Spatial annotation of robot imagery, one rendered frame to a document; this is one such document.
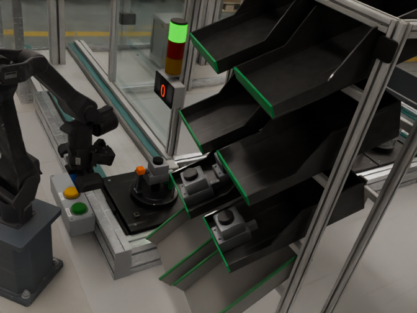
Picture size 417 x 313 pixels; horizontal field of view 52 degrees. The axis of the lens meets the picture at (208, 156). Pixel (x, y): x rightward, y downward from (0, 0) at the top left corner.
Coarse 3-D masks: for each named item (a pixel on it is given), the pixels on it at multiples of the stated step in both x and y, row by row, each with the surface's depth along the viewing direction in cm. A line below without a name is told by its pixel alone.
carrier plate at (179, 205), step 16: (112, 176) 130; (128, 176) 131; (112, 192) 124; (128, 192) 125; (128, 208) 119; (144, 208) 120; (176, 208) 123; (128, 224) 114; (144, 224) 115; (160, 224) 117
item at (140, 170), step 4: (136, 168) 118; (140, 168) 118; (144, 168) 118; (140, 172) 117; (144, 172) 118; (148, 172) 119; (140, 176) 119; (140, 180) 119; (136, 184) 121; (140, 184) 120; (136, 188) 122; (140, 188) 121
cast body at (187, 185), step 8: (192, 168) 88; (200, 168) 89; (184, 176) 87; (192, 176) 86; (200, 176) 87; (184, 184) 86; (192, 184) 86; (200, 184) 87; (208, 184) 89; (216, 184) 91; (184, 192) 89; (192, 192) 88; (200, 192) 88; (208, 192) 89; (184, 200) 88; (192, 200) 89; (200, 200) 90
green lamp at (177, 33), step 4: (172, 24) 119; (172, 28) 120; (176, 28) 119; (180, 28) 119; (184, 28) 120; (172, 32) 120; (176, 32) 120; (180, 32) 120; (184, 32) 120; (172, 36) 121; (176, 36) 120; (180, 36) 120; (184, 36) 121; (172, 40) 121; (176, 40) 121; (180, 40) 121; (184, 40) 122
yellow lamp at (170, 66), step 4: (168, 60) 125; (172, 60) 124; (176, 60) 124; (180, 60) 125; (168, 64) 125; (172, 64) 125; (176, 64) 125; (180, 64) 126; (168, 68) 126; (172, 68) 126; (176, 68) 126; (180, 68) 127; (168, 72) 127; (172, 72) 126; (176, 72) 126; (180, 72) 128
